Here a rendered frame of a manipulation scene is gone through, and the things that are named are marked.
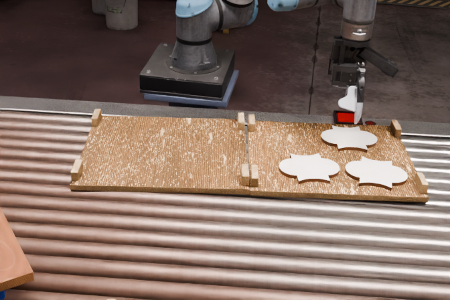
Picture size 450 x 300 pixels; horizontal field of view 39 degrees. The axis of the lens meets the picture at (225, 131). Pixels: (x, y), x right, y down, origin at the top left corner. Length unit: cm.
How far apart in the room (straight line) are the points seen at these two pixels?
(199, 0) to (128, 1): 320
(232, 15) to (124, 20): 322
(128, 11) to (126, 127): 354
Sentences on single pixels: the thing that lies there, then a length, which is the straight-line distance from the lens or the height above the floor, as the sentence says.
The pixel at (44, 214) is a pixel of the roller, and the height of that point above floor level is 92.
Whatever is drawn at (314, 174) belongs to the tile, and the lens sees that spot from 151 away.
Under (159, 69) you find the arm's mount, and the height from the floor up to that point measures 94.
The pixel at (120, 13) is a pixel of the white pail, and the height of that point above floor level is 14.
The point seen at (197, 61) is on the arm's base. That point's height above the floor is 97.
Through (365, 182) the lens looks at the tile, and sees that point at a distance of 151.
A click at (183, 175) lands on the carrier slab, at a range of 149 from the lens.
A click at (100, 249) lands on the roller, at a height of 92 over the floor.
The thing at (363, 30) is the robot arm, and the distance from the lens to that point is 154.
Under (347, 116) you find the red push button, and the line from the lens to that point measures 184.
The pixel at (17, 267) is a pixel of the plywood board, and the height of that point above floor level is 104.
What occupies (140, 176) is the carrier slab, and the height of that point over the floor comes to 94.
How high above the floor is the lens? 174
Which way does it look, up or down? 28 degrees down
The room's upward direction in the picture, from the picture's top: 2 degrees clockwise
